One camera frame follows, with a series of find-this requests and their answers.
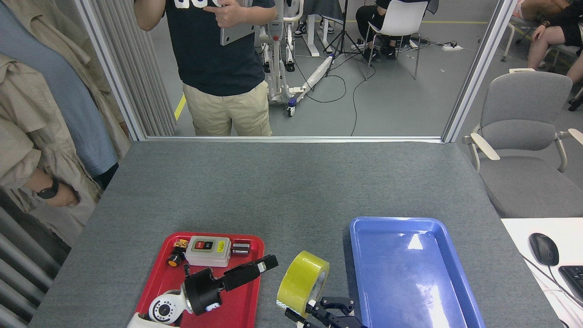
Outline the silver post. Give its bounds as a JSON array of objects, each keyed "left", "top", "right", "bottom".
[
  {"left": 442, "top": 0, "right": 519, "bottom": 143},
  {"left": 74, "top": 0, "right": 146, "bottom": 141}
]

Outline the white desk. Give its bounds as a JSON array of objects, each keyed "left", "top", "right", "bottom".
[{"left": 501, "top": 218, "right": 583, "bottom": 328}]

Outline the grey ribbed panel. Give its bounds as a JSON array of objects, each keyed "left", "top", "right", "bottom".
[{"left": 87, "top": 0, "right": 177, "bottom": 136}]

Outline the black computer mouse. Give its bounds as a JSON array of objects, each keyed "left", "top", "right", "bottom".
[{"left": 528, "top": 233, "right": 560, "bottom": 267}]

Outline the black wrist watch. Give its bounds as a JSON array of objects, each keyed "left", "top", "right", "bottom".
[{"left": 36, "top": 179, "right": 60, "bottom": 200}]

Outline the blue plastic tray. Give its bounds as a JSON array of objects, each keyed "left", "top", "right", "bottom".
[{"left": 349, "top": 217, "right": 486, "bottom": 328}]

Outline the white chair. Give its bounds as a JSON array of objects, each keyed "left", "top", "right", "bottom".
[{"left": 363, "top": 0, "right": 429, "bottom": 82}]

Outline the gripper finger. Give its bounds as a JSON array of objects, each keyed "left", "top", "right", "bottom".
[{"left": 305, "top": 296, "right": 366, "bottom": 328}]

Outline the white stand on wheels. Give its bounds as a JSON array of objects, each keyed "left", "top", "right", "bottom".
[{"left": 255, "top": 0, "right": 338, "bottom": 118}]

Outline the silver table rail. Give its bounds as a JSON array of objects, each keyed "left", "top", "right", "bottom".
[{"left": 146, "top": 136, "right": 445, "bottom": 144}]

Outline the person's hand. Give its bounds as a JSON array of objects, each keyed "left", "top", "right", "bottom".
[
  {"left": 51, "top": 182, "right": 81, "bottom": 208},
  {"left": 204, "top": 0, "right": 249, "bottom": 28}
]

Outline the white desk leg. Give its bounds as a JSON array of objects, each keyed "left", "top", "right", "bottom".
[{"left": 303, "top": 14, "right": 335, "bottom": 57}]

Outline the grey device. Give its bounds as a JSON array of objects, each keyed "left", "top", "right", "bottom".
[{"left": 220, "top": 0, "right": 256, "bottom": 46}]

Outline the black tripod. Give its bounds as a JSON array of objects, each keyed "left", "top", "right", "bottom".
[{"left": 323, "top": 0, "right": 365, "bottom": 78}]

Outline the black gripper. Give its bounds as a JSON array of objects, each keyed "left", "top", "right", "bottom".
[{"left": 184, "top": 254, "right": 320, "bottom": 328}]

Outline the black keyboard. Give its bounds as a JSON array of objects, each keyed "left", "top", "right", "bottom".
[{"left": 558, "top": 265, "right": 583, "bottom": 303}]

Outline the grey armchair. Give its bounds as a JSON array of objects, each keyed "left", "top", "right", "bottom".
[{"left": 462, "top": 71, "right": 583, "bottom": 218}]

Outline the person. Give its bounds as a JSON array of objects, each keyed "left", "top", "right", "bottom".
[
  {"left": 519, "top": 0, "right": 583, "bottom": 85},
  {"left": 355, "top": 0, "right": 440, "bottom": 62},
  {"left": 133, "top": 0, "right": 277, "bottom": 136},
  {"left": 0, "top": 0, "right": 133, "bottom": 249}
]

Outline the black floor cable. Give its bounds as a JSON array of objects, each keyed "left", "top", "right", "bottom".
[{"left": 291, "top": 55, "right": 378, "bottom": 136}]

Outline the white switch box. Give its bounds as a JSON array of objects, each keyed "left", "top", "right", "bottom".
[{"left": 185, "top": 236, "right": 231, "bottom": 267}]

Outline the yellow tape roll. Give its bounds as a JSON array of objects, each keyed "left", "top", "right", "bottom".
[{"left": 276, "top": 251, "right": 330, "bottom": 319}]

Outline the red plastic tray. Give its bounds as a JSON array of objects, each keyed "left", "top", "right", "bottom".
[{"left": 136, "top": 232, "right": 265, "bottom": 328}]

